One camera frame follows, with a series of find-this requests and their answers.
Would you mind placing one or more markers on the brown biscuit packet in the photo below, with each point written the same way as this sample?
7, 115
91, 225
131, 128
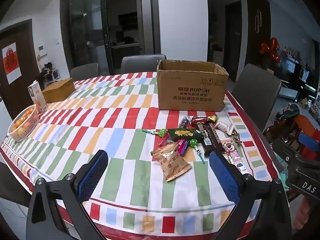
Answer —
175, 168
163, 152

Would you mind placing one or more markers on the dark brown wooden door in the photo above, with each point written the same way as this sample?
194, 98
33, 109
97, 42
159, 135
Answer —
25, 55

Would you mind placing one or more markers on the red snack packet white ends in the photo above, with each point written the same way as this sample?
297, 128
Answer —
198, 120

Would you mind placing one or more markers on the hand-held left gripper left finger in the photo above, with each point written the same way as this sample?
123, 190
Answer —
93, 176

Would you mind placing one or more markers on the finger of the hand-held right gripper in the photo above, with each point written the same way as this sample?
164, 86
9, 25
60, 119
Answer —
292, 155

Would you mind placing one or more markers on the white plastic mesh basket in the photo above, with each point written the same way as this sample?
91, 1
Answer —
26, 130

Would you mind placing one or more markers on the long black chocolate bar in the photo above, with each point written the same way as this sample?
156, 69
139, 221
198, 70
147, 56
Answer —
211, 141

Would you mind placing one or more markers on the pink bear snack packet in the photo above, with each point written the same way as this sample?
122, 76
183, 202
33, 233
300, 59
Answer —
228, 146

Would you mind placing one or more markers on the white orange juice carton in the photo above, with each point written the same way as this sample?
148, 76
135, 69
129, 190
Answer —
37, 95

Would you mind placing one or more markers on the white wall intercom panel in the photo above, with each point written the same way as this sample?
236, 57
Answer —
43, 50

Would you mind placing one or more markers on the dark green gold snack packet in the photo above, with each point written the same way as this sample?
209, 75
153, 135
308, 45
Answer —
185, 133

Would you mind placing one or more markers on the green lollipop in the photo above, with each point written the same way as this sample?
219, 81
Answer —
193, 143
162, 132

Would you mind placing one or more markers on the gold striped wrapped candy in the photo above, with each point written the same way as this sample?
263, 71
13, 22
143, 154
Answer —
236, 136

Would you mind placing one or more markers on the red white door poster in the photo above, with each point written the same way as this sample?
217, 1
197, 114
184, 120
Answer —
11, 63

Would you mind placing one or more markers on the red foil balloons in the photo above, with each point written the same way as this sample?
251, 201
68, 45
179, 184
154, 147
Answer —
271, 47

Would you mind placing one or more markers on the teal cloth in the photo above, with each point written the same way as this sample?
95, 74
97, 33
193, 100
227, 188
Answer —
283, 178

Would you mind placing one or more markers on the magenta snack packet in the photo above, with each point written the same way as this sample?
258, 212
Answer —
182, 146

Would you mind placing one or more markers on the white pink snack packet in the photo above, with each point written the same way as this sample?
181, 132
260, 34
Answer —
223, 126

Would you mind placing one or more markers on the person's right hand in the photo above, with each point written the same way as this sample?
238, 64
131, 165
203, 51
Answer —
308, 215

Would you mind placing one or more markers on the striped colourful tablecloth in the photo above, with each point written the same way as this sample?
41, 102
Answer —
112, 140

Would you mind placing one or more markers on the white small shelf rack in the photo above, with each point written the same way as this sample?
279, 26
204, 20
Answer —
50, 73

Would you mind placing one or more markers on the red candy packet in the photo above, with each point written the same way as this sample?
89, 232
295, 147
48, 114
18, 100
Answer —
163, 141

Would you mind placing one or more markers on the pink candy tube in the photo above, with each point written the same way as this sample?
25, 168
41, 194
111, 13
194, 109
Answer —
237, 161

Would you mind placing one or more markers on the black purple snack packet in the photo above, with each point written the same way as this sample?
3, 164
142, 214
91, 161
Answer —
184, 121

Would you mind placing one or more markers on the gold foil wrapped candy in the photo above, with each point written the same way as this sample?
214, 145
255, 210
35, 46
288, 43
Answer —
212, 118

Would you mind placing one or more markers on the dark wooden cabinet door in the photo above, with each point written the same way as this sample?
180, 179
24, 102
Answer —
258, 25

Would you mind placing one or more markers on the dark framed glass sliding door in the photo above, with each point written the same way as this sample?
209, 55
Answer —
82, 30

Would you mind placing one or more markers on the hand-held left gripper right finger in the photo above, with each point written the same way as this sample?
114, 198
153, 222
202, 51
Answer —
223, 178

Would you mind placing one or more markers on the pile of oranges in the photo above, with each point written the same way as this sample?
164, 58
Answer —
20, 123

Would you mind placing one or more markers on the grey dining chair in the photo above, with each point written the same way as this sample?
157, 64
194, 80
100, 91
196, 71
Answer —
257, 92
142, 63
83, 71

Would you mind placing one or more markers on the brown cardboard box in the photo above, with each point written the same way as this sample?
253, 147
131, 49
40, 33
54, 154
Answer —
190, 95

